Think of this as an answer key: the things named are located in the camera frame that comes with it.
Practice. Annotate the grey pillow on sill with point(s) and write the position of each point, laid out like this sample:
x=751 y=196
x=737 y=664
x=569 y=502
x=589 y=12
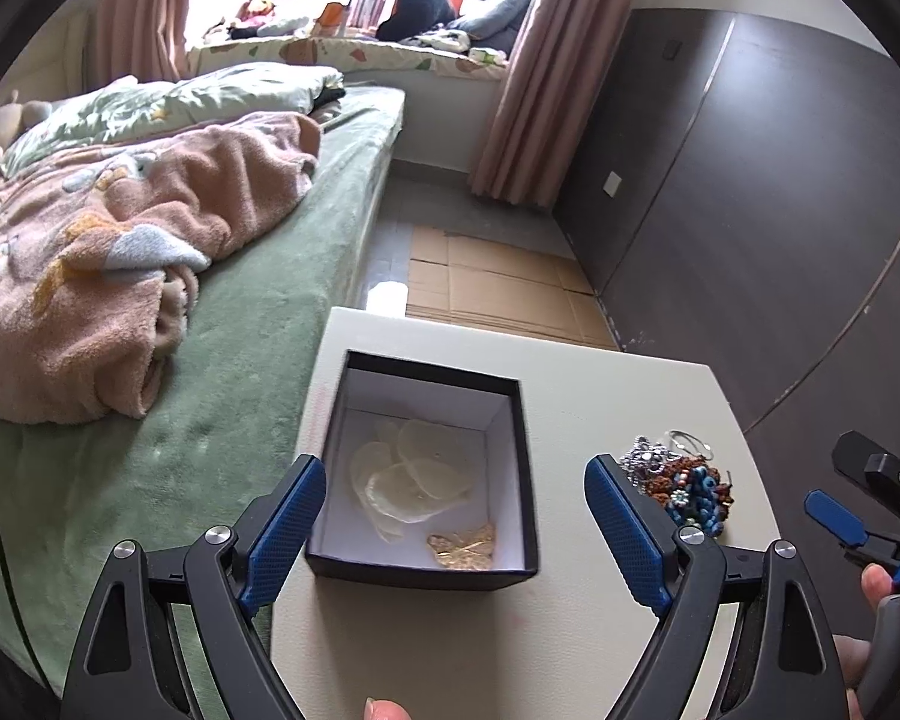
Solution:
x=492 y=17

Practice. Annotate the green floral duvet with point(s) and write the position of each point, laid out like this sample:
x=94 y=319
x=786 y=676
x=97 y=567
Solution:
x=127 y=110

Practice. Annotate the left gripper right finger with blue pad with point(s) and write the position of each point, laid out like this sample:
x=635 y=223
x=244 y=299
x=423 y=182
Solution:
x=781 y=662

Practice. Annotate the dark grey wardrobe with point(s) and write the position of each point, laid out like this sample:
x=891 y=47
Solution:
x=735 y=201

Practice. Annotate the pink curtain right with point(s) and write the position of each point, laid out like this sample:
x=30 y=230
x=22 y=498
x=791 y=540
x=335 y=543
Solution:
x=554 y=77

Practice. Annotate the green sheet bed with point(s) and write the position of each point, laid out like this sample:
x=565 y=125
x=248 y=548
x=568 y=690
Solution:
x=224 y=425

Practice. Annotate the pink curtain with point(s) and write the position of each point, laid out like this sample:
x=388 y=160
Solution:
x=554 y=77
x=143 y=38

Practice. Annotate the person left hand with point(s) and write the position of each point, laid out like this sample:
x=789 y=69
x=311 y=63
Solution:
x=382 y=709

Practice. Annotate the black bag on sill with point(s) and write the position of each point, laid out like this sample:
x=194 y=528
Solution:
x=412 y=17

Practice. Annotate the thin silver ring bangle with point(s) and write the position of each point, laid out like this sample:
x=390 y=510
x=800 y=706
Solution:
x=682 y=444

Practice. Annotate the pink curtain left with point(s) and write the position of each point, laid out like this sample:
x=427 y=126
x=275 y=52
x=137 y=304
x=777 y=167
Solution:
x=143 y=38

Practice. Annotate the pink fleece blanket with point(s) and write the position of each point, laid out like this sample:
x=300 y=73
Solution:
x=101 y=249

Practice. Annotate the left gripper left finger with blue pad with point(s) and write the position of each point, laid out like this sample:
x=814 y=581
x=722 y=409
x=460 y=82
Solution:
x=127 y=661

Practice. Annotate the gold butterfly hair clip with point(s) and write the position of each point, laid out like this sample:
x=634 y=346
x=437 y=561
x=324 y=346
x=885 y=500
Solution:
x=471 y=551

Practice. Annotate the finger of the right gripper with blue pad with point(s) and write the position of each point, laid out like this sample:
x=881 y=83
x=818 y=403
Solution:
x=834 y=517
x=869 y=466

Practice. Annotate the window seat patterned cushion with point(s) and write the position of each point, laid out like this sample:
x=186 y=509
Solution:
x=346 y=55

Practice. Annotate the cardboard floor sheets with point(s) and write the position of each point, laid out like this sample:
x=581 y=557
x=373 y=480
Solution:
x=484 y=284

